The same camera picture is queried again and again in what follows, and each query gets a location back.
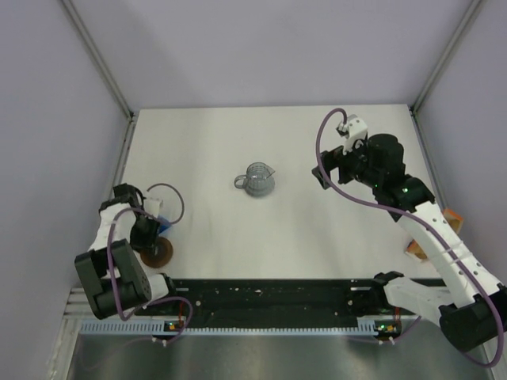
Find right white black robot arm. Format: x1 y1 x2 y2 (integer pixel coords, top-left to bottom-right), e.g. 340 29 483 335
312 134 506 358

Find brown wooden dripper ring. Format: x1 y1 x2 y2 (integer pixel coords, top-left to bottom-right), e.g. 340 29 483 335
140 237 174 268

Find grey glass coffee server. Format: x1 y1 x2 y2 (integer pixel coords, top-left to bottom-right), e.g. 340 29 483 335
234 162 276 198

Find grey slotted cable duct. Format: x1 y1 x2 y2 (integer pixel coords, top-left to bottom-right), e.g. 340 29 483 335
80 319 400 337

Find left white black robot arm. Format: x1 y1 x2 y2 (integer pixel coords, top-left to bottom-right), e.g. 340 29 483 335
74 184 180 320

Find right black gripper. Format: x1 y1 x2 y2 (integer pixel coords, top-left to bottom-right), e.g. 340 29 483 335
312 135 382 189

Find aluminium corner post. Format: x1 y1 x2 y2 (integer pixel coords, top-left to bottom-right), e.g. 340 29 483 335
59 0 133 118
410 0 487 115

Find aluminium front frame rail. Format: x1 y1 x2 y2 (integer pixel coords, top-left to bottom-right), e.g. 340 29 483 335
63 287 139 317

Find left aluminium corner post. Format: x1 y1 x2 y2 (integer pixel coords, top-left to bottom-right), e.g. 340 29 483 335
59 0 133 118

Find orange coffee filter packet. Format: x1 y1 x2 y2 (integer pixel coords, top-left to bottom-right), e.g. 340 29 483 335
404 208 463 262

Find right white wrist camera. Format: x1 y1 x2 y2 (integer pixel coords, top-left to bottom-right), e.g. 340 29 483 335
336 115 368 155

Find right aluminium corner post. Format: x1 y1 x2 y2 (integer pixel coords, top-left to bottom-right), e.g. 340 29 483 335
410 0 487 115

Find blue glass ribbed dripper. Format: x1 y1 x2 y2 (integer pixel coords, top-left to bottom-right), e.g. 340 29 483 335
158 216 173 234

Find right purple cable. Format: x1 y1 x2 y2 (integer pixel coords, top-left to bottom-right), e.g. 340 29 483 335
316 108 504 369

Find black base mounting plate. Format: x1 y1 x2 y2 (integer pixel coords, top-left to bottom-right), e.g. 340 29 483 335
173 279 406 316

